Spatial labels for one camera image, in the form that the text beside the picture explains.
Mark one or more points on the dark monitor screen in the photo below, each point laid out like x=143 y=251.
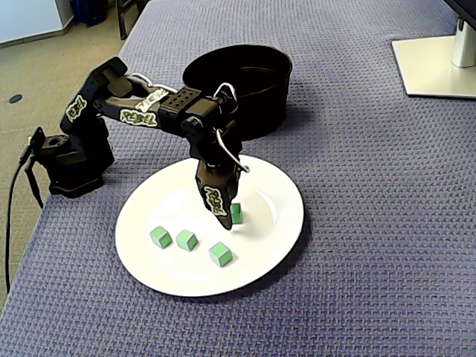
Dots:
x=469 y=5

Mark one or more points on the blue bin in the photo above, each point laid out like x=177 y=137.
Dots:
x=89 y=11

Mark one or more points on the dark chair frame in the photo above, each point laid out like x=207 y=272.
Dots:
x=122 y=22

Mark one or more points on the black robot arm with stickers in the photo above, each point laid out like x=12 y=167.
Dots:
x=111 y=108

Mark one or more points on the silver monitor stand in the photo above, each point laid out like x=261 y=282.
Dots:
x=427 y=67

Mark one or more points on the white round plate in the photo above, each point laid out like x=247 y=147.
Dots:
x=260 y=241

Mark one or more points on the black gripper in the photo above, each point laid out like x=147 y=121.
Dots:
x=215 y=186

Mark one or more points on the round dark floor outlet cover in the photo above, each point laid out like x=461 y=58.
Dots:
x=15 y=99

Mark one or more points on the blue woven table cloth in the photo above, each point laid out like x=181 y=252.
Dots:
x=372 y=223

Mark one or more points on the black metal bucket container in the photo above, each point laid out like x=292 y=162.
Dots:
x=267 y=111

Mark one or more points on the green cube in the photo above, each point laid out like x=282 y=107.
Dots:
x=186 y=240
x=238 y=215
x=161 y=237
x=221 y=254

